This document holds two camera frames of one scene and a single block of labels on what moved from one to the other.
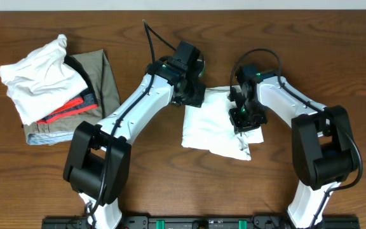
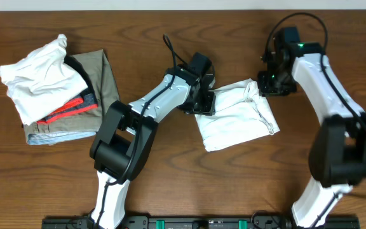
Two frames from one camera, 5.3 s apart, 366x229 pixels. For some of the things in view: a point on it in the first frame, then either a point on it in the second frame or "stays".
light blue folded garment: (49, 138) stays
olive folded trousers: (97, 67) stays
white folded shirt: (42, 80) stays
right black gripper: (241, 126) to (264, 90)
